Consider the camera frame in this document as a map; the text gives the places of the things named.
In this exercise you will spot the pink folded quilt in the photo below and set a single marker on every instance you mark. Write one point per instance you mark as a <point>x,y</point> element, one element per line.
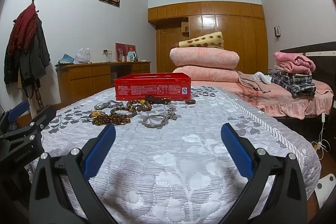
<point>210,74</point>
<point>204,57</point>

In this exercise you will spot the wooden coat rack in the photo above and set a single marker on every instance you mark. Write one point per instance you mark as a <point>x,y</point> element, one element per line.
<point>38,94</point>

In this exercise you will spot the pink folded garment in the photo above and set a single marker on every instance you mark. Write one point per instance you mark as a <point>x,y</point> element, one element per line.
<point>294,61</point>

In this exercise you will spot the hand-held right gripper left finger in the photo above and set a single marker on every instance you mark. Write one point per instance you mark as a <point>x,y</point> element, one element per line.
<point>101,150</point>

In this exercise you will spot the white plastic bag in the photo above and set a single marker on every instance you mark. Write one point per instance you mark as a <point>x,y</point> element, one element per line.
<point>82,56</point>

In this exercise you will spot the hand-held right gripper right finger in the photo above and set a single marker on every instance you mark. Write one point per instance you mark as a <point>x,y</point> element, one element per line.
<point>236,150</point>

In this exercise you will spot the gold bangle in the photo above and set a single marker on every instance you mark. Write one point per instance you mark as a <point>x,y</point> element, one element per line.
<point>95,114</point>

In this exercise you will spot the wooden desk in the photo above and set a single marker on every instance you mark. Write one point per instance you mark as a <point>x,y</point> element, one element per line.
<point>78,79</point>

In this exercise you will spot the wooden wardrobe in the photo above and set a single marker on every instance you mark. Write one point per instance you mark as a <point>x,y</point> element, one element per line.
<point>231,29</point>

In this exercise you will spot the beige garment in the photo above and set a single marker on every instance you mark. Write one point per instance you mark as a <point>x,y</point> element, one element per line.
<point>252,85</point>

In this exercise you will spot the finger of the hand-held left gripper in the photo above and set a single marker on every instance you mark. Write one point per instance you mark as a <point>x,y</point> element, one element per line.
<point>18,111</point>
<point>39,120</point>

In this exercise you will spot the small wall device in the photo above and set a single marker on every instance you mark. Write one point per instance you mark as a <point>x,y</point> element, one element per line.
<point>277,31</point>

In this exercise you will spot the silver bangle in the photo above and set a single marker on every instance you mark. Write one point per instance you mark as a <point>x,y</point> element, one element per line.
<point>155,126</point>

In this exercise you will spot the white power strip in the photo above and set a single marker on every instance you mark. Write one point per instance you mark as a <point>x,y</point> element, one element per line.
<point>317,144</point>

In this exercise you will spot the white cloth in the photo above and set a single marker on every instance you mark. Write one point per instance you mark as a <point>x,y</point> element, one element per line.
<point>262,77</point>

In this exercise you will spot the dark jackets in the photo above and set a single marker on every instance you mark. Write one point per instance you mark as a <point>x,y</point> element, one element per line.
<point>36,56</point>

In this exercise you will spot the yellow spotted pillow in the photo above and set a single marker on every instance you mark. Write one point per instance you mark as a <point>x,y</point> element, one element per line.
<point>207,40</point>

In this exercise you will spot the dark wooden bed frame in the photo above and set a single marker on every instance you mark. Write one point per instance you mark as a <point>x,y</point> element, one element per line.
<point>323,56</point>

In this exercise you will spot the white electric kettle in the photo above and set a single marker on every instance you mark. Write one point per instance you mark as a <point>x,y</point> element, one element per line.
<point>131,55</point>

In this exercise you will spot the red photo frame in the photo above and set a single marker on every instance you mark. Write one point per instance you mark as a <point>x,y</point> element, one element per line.
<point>130,47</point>
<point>120,52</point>

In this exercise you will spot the silver wrist watch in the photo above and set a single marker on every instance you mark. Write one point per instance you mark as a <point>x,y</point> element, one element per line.
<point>103,105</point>

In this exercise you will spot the blue cloth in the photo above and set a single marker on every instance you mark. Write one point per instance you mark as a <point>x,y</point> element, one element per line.
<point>67,58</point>

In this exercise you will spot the plaid folded clothes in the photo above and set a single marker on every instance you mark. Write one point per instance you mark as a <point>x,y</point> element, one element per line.
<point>294,85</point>

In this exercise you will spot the red tin box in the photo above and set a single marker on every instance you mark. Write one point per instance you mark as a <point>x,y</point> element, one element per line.
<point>152,88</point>

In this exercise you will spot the wall socket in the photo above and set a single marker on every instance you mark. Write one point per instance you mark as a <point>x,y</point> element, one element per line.
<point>106,51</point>

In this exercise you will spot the red garment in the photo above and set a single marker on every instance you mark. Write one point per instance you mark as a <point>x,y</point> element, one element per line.
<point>22,27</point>

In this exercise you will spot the pink bed sheet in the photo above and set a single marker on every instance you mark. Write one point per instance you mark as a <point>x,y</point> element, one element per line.
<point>275,103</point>

